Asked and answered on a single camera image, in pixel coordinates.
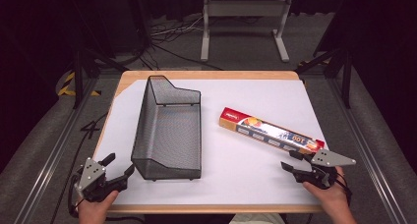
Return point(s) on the person's right hand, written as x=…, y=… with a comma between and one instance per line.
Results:
x=331, y=197

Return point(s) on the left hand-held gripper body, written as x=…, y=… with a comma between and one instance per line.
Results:
x=90, y=176

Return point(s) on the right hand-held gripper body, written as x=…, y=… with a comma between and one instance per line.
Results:
x=329, y=159

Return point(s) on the long red and orange box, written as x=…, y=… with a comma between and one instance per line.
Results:
x=272, y=132

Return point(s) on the person's left hand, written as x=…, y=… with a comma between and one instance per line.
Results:
x=93, y=212

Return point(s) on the aluminium floor rail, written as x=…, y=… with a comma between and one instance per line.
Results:
x=49, y=165
x=370, y=158

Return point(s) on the black tape floor mark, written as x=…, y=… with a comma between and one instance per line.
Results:
x=90, y=128

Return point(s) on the yellow and black striped tape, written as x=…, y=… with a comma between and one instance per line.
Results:
x=67, y=86

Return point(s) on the grey metal stand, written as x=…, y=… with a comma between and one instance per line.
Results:
x=246, y=8

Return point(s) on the black metal stand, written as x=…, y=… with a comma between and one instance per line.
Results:
x=78, y=76
x=345, y=73

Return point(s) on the white table mat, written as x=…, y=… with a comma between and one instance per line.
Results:
x=239, y=178

